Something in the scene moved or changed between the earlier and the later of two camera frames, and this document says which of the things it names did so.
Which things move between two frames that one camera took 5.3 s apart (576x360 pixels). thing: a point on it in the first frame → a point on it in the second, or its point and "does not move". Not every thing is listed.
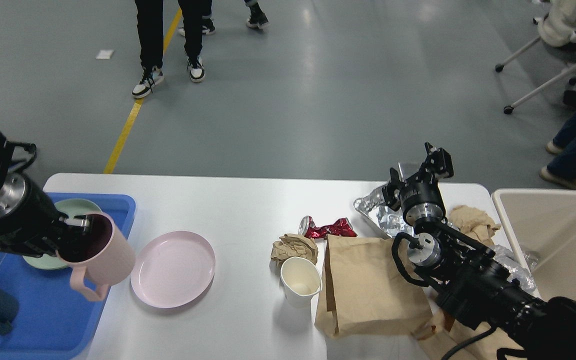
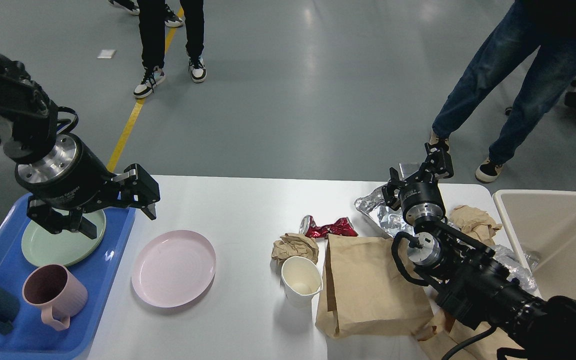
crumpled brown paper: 475,222 does not move
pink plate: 171,268 does not move
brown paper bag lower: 439,340 does not move
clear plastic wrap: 507,258 does not move
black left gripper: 22,218 → 73,178
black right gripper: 421,196 does not move
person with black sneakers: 256,18 → 172,19
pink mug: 100,254 → 60,295
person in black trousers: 149,20 does not move
